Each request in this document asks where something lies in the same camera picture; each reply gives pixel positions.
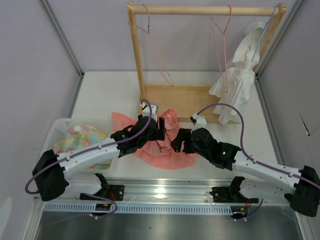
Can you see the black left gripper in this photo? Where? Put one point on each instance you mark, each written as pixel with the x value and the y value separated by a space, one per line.
pixel 159 133

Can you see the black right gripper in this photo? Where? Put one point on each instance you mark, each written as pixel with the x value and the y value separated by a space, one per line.
pixel 183 135

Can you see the pink pleated skirt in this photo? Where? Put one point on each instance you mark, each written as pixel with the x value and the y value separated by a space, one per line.
pixel 157 153

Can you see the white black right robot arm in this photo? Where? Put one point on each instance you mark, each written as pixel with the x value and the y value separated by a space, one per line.
pixel 299 188

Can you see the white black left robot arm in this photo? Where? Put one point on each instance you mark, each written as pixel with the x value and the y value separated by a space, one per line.
pixel 53 172

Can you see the white garment on hanger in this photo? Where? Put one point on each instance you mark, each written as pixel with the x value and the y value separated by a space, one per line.
pixel 234 87

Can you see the wooden clothes rack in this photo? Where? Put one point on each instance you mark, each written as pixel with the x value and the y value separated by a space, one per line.
pixel 187 98

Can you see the floral pastel garment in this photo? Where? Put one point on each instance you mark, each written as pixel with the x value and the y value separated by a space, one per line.
pixel 82 136

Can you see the white plastic laundry basket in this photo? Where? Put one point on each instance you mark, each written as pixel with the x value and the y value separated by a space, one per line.
pixel 59 130

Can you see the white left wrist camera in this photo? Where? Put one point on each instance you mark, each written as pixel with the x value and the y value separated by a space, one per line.
pixel 149 110

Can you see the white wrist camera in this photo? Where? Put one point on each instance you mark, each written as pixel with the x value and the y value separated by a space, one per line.
pixel 198 122
pixel 149 110

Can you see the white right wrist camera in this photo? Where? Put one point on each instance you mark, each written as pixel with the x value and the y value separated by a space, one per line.
pixel 198 122

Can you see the aluminium mounting rail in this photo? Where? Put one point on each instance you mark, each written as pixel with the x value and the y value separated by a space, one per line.
pixel 170 191

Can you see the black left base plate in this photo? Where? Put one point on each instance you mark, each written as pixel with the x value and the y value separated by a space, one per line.
pixel 111 192

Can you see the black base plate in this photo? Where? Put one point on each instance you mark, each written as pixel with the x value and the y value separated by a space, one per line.
pixel 231 194
pixel 111 192

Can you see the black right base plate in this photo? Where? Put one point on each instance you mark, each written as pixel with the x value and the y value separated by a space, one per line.
pixel 231 194

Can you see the slotted white cable duct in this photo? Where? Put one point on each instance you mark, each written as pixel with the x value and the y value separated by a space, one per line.
pixel 128 208

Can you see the blue wire hanger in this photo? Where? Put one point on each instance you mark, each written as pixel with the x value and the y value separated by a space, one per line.
pixel 262 33

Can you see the left aluminium frame post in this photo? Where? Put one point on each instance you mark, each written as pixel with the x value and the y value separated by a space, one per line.
pixel 61 35

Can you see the aluminium frame post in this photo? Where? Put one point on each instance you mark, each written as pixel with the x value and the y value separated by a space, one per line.
pixel 277 40
pixel 61 35

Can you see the right aluminium frame post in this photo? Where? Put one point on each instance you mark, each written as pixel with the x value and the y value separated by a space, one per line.
pixel 277 40

